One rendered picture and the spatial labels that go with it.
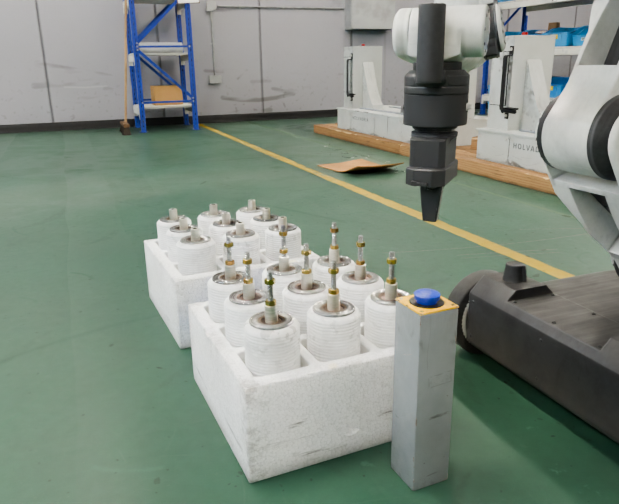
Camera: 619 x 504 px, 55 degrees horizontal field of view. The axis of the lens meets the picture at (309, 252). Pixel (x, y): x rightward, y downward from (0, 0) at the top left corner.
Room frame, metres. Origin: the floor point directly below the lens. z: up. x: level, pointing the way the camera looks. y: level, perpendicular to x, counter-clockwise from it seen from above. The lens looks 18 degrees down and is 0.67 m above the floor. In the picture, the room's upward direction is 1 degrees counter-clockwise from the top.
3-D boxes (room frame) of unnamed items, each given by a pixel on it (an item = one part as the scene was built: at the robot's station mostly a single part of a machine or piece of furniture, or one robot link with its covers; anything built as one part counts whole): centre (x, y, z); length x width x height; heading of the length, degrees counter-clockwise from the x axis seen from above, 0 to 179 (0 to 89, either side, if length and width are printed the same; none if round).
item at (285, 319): (0.93, 0.07, 0.25); 0.08 x 0.08 x 0.01
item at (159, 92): (6.78, 1.53, 0.36); 0.31 x 0.25 x 0.20; 111
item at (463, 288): (1.30, -0.41, 0.10); 0.20 x 0.05 x 0.20; 111
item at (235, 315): (1.04, 0.11, 0.16); 0.10 x 0.10 x 0.18
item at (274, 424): (1.09, 0.01, 0.09); 0.39 x 0.39 x 0.18; 24
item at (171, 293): (1.59, 0.23, 0.09); 0.39 x 0.39 x 0.18; 25
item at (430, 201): (0.85, -0.18, 0.47); 0.03 x 0.02 x 0.06; 66
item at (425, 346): (0.85, -0.18, 0.16); 0.07 x 0.07 x 0.31; 24
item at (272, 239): (1.53, 0.07, 0.16); 0.10 x 0.10 x 0.18
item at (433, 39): (0.84, -0.18, 0.68); 0.11 x 0.11 x 0.11; 68
